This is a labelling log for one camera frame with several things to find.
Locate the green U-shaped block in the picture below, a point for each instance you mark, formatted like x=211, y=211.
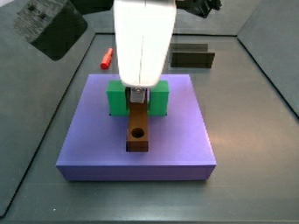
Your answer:
x=158, y=102

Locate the brown T-shaped block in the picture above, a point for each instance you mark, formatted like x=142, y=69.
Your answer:
x=137, y=142

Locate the red peg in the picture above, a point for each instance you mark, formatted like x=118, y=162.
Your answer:
x=107, y=58

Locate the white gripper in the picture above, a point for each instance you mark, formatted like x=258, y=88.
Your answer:
x=145, y=28

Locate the purple base block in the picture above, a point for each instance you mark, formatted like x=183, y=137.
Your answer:
x=94, y=153

